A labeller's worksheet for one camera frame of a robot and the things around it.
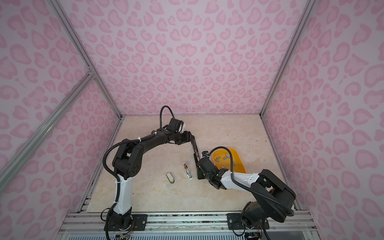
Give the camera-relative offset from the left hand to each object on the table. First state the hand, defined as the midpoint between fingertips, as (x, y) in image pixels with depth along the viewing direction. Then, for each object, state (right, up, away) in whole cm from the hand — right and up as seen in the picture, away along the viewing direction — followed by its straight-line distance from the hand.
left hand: (192, 136), depth 98 cm
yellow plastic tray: (+18, -14, -2) cm, 23 cm away
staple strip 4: (+19, -18, -6) cm, 27 cm away
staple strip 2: (+16, -13, -3) cm, 21 cm away
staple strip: (+22, -12, -1) cm, 25 cm away
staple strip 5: (+26, -16, -5) cm, 31 cm away
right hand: (+4, -18, -10) cm, 21 cm away
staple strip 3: (+15, -15, -4) cm, 22 cm away
